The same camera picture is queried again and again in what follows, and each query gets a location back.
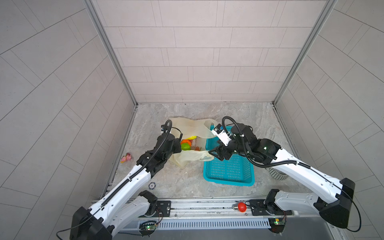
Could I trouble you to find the green mottled fruit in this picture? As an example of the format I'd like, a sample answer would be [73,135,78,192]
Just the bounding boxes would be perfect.
[181,142,192,151]

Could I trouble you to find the cream plastic bag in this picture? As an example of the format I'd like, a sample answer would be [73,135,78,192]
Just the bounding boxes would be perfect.
[170,118,218,168]

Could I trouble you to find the orange fruit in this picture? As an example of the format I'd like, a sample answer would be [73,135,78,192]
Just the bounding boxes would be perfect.
[181,140,192,146]

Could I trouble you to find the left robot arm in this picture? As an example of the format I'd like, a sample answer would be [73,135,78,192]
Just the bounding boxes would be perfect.
[67,120,181,240]

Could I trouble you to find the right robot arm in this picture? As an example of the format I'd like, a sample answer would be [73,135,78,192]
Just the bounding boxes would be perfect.
[209,116,357,230]

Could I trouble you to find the teal plastic basket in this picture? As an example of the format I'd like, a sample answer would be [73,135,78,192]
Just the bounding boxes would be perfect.
[203,125,256,187]

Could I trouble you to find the small pink toy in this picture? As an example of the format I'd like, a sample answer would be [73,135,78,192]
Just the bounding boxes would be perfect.
[120,153,132,163]

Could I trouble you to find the red emergency stop button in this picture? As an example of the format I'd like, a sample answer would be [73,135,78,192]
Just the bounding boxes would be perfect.
[233,202,247,213]

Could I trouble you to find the right circuit board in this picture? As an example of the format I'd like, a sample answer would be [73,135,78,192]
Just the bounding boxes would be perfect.
[268,218,286,234]

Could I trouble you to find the circuit board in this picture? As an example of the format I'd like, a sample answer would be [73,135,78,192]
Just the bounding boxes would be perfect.
[268,218,286,234]
[139,221,158,232]

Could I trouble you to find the left circuit board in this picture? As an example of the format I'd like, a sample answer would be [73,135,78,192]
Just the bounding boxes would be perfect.
[139,221,158,232]

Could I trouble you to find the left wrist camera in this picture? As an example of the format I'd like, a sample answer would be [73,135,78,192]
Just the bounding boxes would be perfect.
[161,124,169,134]

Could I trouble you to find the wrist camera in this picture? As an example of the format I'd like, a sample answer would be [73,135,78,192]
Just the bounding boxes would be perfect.
[211,124,231,146]
[161,124,169,134]

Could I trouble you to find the grey corrugated hose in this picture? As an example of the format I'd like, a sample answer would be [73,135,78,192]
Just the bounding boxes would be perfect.
[266,166,289,181]

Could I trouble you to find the small black ring marker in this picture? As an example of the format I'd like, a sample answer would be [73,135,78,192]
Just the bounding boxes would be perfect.
[149,182,156,190]

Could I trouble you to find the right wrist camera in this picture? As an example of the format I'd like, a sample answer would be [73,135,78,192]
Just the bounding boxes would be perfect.
[211,124,231,146]

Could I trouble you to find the aluminium mounting rail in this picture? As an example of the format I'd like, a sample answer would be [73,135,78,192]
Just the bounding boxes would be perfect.
[140,190,330,218]

